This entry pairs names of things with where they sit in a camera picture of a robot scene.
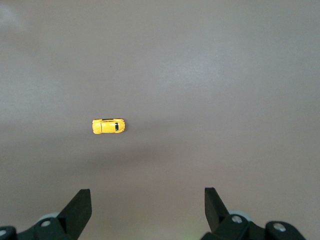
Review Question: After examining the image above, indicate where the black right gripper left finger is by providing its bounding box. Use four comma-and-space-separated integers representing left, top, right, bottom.
0, 188, 92, 240

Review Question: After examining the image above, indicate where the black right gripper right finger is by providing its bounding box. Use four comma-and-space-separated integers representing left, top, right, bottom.
199, 186, 308, 240

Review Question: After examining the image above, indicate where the yellow beetle toy car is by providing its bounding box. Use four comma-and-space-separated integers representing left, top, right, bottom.
91, 117, 126, 135

